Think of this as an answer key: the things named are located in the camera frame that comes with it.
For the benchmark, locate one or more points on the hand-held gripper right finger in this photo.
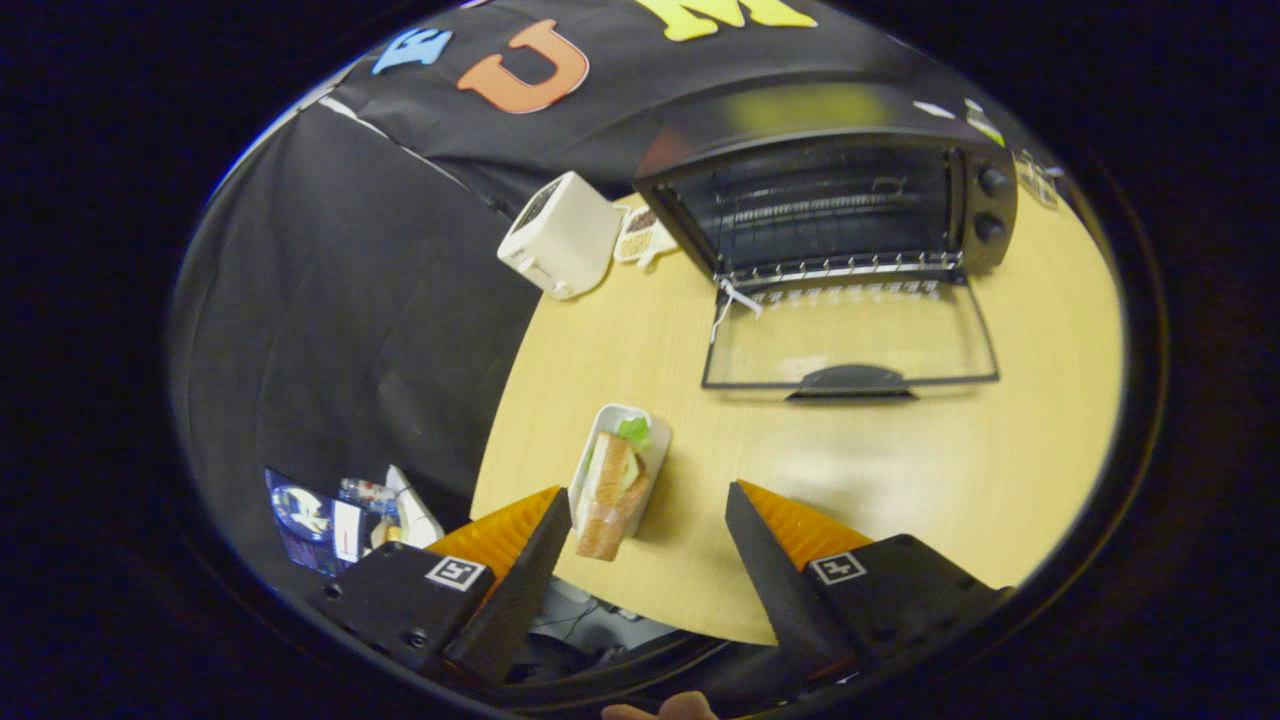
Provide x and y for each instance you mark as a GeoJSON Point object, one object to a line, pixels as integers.
{"type": "Point", "coordinates": [775, 590]}

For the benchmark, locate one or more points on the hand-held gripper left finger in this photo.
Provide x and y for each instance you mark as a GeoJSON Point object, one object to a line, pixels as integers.
{"type": "Point", "coordinates": [515, 600]}

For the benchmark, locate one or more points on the sandwich with lettuce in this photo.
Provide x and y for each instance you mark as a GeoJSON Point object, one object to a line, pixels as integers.
{"type": "Point", "coordinates": [610, 490]}

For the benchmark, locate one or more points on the white rectangular dish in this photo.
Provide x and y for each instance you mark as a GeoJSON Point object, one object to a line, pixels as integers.
{"type": "Point", "coordinates": [655, 445]}

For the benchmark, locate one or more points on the white pop-up toaster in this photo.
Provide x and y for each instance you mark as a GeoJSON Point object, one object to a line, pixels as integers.
{"type": "Point", "coordinates": [560, 235]}

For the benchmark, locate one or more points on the black toaster oven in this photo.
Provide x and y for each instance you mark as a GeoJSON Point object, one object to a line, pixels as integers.
{"type": "Point", "coordinates": [830, 120]}

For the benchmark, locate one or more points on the small beige patterned item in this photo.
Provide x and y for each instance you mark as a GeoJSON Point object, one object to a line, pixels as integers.
{"type": "Point", "coordinates": [640, 235]}

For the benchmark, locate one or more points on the white paper bag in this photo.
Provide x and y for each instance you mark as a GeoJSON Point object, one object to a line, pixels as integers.
{"type": "Point", "coordinates": [412, 515]}

